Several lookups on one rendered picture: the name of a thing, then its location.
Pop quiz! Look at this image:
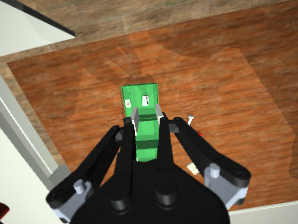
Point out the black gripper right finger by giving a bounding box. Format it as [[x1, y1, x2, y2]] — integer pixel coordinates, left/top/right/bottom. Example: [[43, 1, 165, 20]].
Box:
[[154, 104, 252, 210]]

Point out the white domino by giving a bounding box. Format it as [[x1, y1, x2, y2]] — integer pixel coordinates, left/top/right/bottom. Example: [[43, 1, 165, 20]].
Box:
[[187, 162, 199, 175]]

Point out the green rack of bins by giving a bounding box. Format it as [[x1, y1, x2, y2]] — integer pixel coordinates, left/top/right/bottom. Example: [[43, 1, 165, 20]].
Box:
[[121, 83, 159, 162]]

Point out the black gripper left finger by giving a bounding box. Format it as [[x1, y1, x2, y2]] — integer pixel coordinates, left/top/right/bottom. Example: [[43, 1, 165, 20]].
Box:
[[45, 107, 140, 224]]

